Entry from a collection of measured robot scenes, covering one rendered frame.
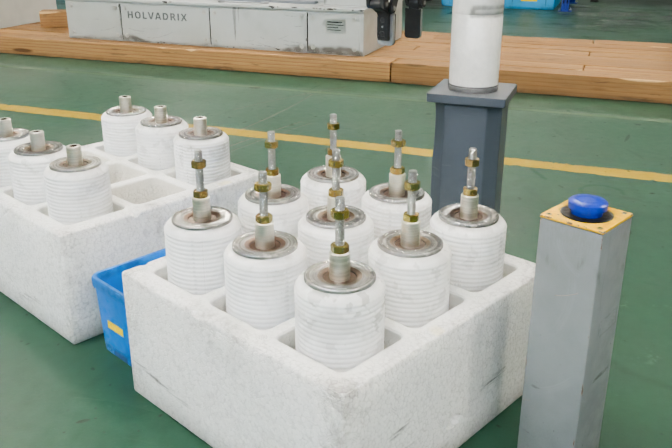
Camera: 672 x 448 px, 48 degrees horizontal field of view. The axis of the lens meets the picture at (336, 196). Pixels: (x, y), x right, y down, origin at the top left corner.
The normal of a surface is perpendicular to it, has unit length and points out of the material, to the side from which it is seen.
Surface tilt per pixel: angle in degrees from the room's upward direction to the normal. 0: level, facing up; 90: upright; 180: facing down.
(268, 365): 90
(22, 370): 0
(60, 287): 90
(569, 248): 90
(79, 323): 90
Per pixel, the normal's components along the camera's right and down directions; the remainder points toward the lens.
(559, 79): -0.36, 0.33
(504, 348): 0.72, 0.24
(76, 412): 0.00, -0.94
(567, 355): -0.69, 0.26
